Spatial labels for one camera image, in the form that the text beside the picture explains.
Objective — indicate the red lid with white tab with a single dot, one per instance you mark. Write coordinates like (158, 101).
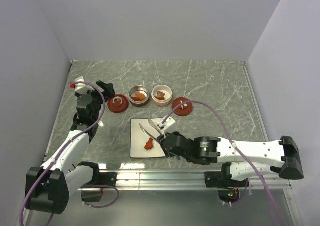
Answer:
(184, 107)

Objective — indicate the pink cream round container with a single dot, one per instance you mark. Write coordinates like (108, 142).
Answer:
(168, 95)

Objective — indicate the steel bowl red base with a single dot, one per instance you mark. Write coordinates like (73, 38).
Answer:
(141, 89)

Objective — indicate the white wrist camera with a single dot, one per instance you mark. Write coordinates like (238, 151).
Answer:
(78, 85)
(169, 126)

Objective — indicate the metal tongs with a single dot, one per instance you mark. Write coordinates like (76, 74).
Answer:
(153, 122)

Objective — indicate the brown meat slice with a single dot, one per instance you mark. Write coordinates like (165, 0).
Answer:
(160, 94)

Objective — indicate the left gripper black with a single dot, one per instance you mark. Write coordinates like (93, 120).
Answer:
(108, 88)

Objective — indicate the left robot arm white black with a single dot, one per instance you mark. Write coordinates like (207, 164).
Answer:
(49, 186)

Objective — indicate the large orange drumstick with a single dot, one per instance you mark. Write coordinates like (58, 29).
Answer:
(149, 144)

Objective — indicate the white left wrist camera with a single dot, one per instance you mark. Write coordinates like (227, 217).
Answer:
(78, 85)

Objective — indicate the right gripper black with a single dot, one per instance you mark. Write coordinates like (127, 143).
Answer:
(167, 153)

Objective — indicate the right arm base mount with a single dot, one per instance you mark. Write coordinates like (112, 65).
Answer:
(223, 178)

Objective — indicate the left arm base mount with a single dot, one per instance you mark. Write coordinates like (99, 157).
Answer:
(104, 178)

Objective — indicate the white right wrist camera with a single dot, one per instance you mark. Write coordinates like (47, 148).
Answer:
(169, 126)

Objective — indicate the red lid with ring handle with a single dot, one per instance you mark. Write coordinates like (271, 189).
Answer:
(118, 104)

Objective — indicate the orange fried chicken piece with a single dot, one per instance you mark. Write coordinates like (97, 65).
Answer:
(143, 96)

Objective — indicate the dark red curved sausage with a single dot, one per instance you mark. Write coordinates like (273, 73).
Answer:
(136, 99)

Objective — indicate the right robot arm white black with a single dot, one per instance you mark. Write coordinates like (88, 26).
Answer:
(240, 159)

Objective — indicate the white square plate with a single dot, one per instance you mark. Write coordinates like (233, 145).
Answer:
(138, 139)

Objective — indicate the aluminium rail frame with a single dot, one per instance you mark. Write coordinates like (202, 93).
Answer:
(168, 191)

